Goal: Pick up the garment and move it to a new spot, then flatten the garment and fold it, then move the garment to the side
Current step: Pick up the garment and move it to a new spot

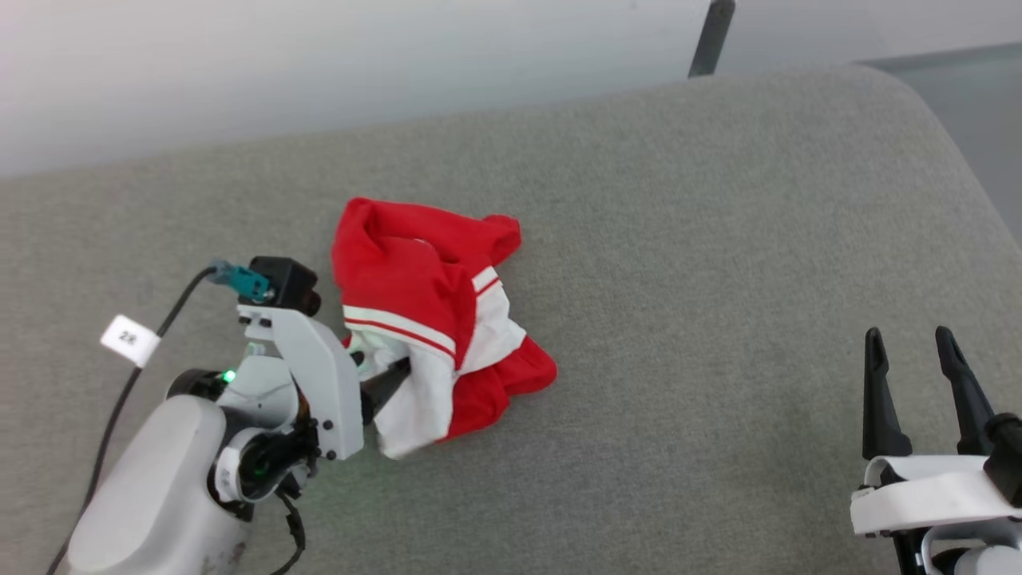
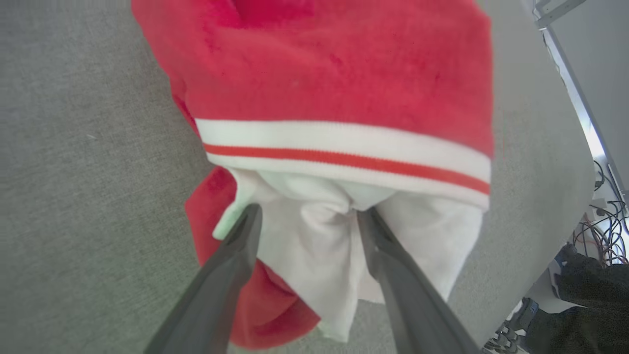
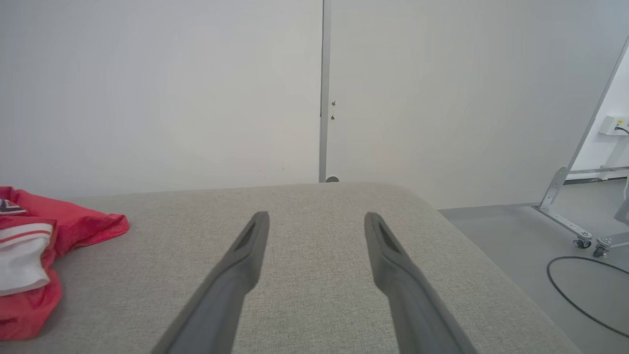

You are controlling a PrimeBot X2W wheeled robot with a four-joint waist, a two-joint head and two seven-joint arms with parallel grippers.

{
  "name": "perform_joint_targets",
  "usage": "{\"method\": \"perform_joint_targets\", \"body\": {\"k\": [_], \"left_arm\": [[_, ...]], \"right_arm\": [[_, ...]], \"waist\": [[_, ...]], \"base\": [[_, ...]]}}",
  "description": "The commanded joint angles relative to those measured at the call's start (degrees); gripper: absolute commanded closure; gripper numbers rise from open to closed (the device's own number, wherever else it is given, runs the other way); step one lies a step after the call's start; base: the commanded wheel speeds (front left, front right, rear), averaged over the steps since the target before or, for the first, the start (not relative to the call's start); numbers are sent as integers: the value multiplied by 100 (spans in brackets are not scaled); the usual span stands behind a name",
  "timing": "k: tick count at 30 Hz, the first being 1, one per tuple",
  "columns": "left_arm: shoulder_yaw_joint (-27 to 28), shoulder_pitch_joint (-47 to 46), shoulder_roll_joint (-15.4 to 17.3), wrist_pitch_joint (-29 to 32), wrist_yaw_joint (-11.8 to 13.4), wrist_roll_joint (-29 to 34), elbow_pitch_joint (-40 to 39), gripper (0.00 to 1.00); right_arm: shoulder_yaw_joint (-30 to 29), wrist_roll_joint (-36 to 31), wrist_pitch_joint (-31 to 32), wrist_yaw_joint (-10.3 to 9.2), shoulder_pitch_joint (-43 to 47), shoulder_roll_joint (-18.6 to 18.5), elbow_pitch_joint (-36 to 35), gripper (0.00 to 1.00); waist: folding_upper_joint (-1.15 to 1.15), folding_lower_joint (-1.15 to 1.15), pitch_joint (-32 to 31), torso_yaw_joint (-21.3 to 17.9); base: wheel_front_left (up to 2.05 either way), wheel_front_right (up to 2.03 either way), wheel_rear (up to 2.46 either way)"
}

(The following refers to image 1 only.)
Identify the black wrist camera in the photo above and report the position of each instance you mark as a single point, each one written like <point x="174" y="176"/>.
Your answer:
<point x="283" y="283"/>
<point x="1008" y="459"/>

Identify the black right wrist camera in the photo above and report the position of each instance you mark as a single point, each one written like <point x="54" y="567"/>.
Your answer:
<point x="1008" y="459"/>

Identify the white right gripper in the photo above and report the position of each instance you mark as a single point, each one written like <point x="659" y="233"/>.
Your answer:
<point x="926" y="491"/>

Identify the red and white sports jersey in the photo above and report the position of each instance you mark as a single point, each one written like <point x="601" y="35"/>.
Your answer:
<point x="399" y="271"/>

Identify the black pole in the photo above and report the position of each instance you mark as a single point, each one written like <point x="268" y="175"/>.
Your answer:
<point x="711" y="36"/>

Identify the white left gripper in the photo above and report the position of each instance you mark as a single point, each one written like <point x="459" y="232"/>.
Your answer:
<point x="335" y="399"/>

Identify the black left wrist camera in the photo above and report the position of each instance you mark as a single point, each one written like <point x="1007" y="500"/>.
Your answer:
<point x="283" y="283"/>

